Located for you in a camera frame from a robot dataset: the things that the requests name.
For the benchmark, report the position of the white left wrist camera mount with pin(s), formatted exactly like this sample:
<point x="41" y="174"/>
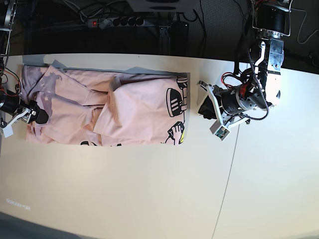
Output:
<point x="222" y="127"/>

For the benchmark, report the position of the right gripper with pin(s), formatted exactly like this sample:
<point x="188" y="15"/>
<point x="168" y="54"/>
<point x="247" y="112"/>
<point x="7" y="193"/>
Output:
<point x="15" y="105"/>

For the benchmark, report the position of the black power strip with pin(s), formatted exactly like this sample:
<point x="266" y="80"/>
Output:
<point x="125" y="21"/>

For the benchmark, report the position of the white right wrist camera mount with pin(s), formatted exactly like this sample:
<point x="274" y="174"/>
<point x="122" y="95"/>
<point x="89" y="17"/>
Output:
<point x="12" y="122"/>

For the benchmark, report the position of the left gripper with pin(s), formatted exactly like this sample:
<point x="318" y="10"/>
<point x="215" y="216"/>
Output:
<point x="231" y="102"/>

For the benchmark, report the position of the pink T-shirt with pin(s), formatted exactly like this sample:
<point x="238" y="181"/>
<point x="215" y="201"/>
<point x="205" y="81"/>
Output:
<point x="101" y="108"/>

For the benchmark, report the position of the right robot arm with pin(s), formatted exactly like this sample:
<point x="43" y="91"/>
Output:
<point x="7" y="14"/>

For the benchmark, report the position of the aluminium frame post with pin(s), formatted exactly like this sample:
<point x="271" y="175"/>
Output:
<point x="164" y="40"/>

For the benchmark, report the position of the white table label sticker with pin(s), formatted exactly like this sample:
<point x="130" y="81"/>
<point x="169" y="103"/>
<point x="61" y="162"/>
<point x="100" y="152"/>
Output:
<point x="17" y="204"/>

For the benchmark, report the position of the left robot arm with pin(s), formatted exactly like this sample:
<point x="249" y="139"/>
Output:
<point x="255" y="81"/>

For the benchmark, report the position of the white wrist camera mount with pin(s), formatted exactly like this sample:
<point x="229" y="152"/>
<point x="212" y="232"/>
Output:
<point x="222" y="127"/>
<point x="12" y="122"/>

